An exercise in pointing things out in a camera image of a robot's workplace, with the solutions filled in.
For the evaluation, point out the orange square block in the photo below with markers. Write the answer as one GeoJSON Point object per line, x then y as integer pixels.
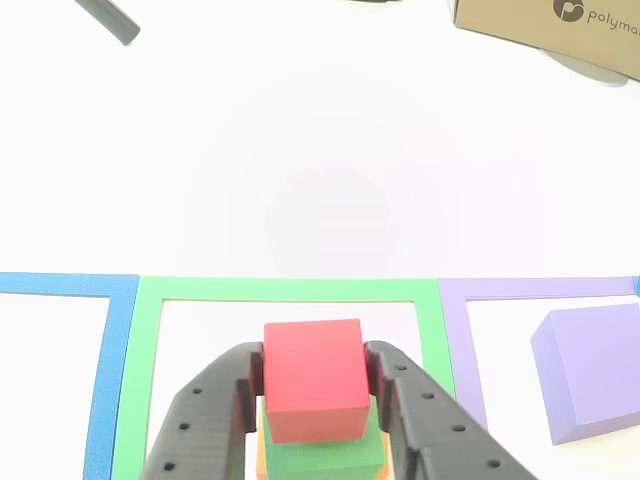
{"type": "Point", "coordinates": [260, 465]}

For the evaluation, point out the green square block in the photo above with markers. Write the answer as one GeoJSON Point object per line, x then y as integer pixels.
{"type": "Point", "coordinates": [320, 460]}

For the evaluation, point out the small red cube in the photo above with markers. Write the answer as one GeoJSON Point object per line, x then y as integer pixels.
{"type": "Point", "coordinates": [312, 365]}

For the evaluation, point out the large purple square block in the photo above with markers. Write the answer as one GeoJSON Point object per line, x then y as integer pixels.
{"type": "Point", "coordinates": [590, 370]}

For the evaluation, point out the dark grey rod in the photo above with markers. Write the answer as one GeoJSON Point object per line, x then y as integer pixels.
{"type": "Point", "coordinates": [112, 20]}

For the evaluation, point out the brown cardboard box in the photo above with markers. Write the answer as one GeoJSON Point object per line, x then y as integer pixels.
{"type": "Point", "coordinates": [525, 20]}

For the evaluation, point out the purple square frame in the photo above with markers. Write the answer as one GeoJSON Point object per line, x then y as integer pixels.
{"type": "Point", "coordinates": [455, 320]}

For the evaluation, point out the blue square frame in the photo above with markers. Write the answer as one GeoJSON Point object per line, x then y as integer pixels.
{"type": "Point", "coordinates": [110, 350]}

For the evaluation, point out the green square frame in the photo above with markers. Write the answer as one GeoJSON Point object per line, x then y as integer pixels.
{"type": "Point", "coordinates": [280, 289]}

